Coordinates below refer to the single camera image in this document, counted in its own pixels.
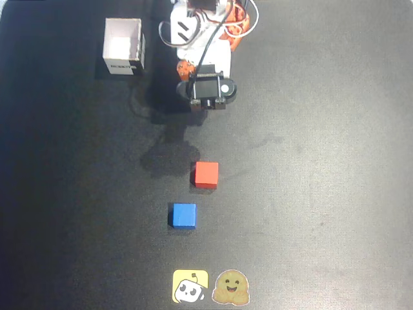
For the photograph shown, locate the red cube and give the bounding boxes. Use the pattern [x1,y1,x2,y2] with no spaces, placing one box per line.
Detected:
[194,161,219,189]

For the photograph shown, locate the yellow robot sticker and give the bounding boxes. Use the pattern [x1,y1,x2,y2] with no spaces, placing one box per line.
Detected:
[172,269,210,304]

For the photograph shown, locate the blue cube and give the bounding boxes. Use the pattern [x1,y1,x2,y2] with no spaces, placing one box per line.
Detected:
[167,202,197,230]

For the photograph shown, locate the black camera cable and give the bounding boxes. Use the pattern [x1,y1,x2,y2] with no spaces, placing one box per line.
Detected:
[188,0,241,98]

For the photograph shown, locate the black oval webcam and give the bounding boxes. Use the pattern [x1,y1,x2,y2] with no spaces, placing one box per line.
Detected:
[176,71,238,112]

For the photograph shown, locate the black table mat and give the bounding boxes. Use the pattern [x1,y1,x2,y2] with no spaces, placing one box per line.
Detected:
[0,0,413,310]

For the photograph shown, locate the white open cardboard box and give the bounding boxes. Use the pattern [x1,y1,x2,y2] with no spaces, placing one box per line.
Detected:
[102,17,146,77]

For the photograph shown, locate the white servo wire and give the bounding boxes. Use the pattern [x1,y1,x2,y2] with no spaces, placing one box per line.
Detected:
[225,0,260,39]

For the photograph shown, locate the hugging face emoji sticker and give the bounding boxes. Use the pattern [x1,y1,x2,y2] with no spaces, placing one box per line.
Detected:
[211,269,251,305]

